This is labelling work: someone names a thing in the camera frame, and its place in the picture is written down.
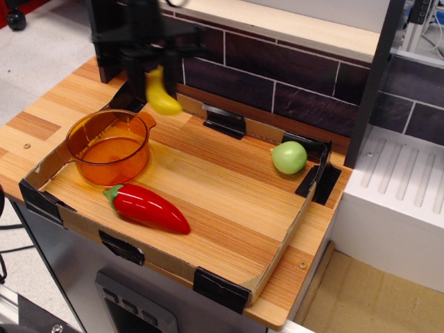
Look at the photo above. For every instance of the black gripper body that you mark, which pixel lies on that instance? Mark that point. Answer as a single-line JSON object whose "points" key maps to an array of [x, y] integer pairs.
{"points": [[146, 35]]}

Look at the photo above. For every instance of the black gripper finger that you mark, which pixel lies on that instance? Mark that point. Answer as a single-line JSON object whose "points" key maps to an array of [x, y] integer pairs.
{"points": [[172, 66], [136, 76]]}

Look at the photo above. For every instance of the yellow toy banana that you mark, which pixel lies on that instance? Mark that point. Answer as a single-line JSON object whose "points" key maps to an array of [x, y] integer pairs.
{"points": [[157, 95]]}

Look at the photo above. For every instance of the orange transparent plastic pot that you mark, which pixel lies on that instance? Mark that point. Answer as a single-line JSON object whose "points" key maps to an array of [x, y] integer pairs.
{"points": [[110, 147]]}

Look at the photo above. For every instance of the cardboard fence with black tape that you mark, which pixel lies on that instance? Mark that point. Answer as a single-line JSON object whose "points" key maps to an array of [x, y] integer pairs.
{"points": [[254, 231]]}

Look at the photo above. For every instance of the black caster wheel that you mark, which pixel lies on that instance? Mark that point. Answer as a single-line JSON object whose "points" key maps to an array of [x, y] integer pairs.
{"points": [[16, 20]]}

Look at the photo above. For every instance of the red toy chili pepper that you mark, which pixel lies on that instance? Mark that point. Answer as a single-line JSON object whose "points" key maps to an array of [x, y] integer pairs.
{"points": [[145, 205]]}

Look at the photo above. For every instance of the green toy pear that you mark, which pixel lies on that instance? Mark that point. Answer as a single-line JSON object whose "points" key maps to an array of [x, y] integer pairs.
{"points": [[289, 157]]}

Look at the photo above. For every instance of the light wooden shelf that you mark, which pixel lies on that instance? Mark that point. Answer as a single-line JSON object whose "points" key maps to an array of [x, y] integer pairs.
{"points": [[311, 33]]}

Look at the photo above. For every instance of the grey oven control panel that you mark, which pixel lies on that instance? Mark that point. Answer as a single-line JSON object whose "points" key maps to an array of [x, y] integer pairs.
{"points": [[130, 311]]}

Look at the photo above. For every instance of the white toy sink drainboard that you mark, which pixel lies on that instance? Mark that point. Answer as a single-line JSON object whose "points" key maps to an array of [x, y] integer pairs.
{"points": [[391, 212]]}

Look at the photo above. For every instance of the dark grey vertical post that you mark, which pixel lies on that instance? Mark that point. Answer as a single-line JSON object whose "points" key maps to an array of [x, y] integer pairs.
{"points": [[389, 42]]}

